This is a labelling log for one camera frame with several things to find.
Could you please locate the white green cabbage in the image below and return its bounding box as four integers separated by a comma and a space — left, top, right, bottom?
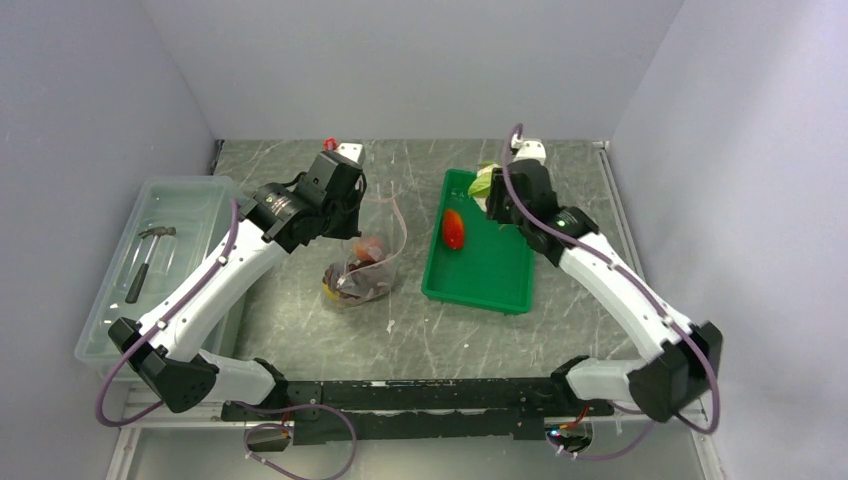
468, 163, 498, 199

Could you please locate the dark red grape bunch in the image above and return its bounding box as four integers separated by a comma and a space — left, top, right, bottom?
322, 261, 396, 306

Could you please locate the clear zip top bag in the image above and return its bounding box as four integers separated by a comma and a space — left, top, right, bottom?
322, 196, 408, 307

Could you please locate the orange fruit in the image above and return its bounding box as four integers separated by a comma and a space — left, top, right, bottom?
322, 284, 340, 302

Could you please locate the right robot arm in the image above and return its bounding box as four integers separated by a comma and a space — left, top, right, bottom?
485, 159, 723, 432

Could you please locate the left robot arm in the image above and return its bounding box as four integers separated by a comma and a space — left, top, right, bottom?
108, 143, 367, 420

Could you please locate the red orange mango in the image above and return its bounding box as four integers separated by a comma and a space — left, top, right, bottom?
441, 208, 465, 251

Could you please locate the green plastic tray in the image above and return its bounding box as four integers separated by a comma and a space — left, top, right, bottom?
421, 169, 535, 315

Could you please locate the clear plastic storage box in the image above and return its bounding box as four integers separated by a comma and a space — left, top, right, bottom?
75, 176, 244, 377

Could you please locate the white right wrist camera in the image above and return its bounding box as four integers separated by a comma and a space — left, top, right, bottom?
509, 134, 547, 165

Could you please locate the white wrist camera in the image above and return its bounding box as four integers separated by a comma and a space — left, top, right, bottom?
509, 134, 547, 165
322, 137, 365, 165

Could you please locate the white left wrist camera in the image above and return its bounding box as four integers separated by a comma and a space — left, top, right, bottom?
322, 137, 365, 165

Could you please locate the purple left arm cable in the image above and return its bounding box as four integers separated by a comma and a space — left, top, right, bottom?
94, 198, 241, 429

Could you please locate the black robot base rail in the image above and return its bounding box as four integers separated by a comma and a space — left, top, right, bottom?
221, 377, 613, 446

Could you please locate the hammer with black handle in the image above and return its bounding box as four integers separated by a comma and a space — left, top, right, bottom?
125, 226, 177, 304

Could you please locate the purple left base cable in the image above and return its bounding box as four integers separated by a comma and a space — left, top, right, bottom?
242, 402, 361, 480

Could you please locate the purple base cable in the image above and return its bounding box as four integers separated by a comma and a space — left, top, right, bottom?
242, 402, 361, 480
546, 400, 657, 463

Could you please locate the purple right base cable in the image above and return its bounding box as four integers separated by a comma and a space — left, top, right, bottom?
546, 400, 657, 463

